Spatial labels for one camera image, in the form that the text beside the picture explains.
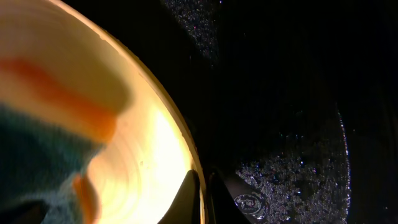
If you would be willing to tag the yellow plate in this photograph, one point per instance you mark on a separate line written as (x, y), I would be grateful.
(138, 174)

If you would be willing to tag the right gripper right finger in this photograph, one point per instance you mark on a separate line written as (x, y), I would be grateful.
(222, 209)

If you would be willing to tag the green yellow sponge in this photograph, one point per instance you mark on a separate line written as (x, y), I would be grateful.
(52, 125)

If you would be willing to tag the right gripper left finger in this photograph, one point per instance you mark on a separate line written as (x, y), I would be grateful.
(185, 208)

